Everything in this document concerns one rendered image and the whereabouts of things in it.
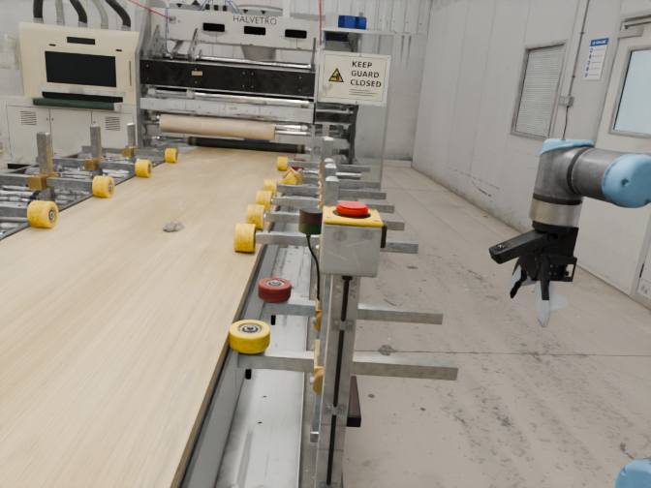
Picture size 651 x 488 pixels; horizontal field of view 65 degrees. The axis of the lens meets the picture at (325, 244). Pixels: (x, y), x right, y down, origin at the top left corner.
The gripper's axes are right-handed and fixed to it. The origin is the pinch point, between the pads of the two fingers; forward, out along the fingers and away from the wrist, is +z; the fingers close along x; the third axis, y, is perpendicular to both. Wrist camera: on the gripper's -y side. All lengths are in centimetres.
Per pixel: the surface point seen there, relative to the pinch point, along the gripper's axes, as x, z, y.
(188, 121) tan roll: 277, -14, -114
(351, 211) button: -38, -29, -45
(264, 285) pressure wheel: 19, 3, -55
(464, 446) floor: 75, 94, 29
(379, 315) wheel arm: 16.7, 9.2, -27.2
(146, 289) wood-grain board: 15, 4, -82
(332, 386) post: -37, -5, -45
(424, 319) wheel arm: 15.7, 9.4, -16.0
